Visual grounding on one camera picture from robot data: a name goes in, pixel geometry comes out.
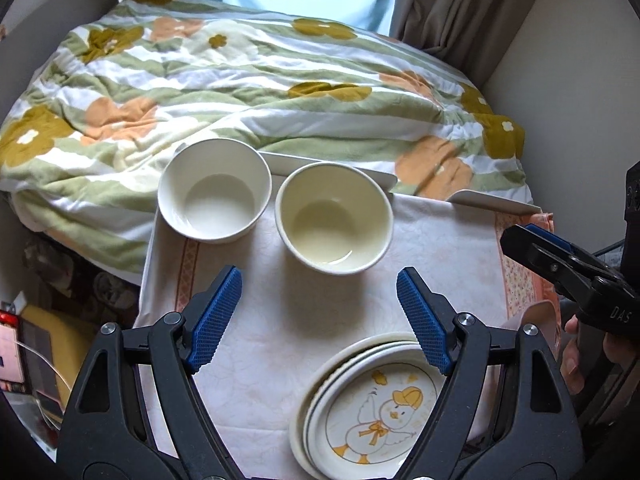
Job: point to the white tablecloth with orange border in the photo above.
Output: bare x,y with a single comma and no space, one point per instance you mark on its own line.
310,305

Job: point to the duck print plate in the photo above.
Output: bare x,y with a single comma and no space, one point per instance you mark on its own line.
360,400

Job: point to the white round bowl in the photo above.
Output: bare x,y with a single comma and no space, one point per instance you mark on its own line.
215,200

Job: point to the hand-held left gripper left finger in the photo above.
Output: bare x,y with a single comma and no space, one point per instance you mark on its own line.
215,317

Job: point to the yellow inside shallow bowl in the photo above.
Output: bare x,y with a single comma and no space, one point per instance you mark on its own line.
295,430

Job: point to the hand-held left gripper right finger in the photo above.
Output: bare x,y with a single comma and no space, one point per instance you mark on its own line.
422,317

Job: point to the pink patterned cloth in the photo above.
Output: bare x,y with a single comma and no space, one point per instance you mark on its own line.
525,280

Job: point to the floral green striped blanket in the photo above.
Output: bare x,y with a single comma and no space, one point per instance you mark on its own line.
225,80

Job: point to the red box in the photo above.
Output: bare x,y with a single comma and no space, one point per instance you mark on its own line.
10,355

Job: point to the plain white plate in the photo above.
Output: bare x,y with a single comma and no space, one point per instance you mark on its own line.
309,422

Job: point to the yellow flat packet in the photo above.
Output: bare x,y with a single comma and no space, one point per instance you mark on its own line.
55,330

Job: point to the person's right hand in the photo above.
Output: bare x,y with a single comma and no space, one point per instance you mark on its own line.
572,355

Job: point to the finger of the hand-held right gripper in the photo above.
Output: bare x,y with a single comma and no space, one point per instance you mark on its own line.
542,257
633,210

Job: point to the grey bed headboard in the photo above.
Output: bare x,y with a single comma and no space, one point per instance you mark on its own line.
70,0

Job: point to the cream round bowl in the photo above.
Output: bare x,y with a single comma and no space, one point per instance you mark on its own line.
332,225

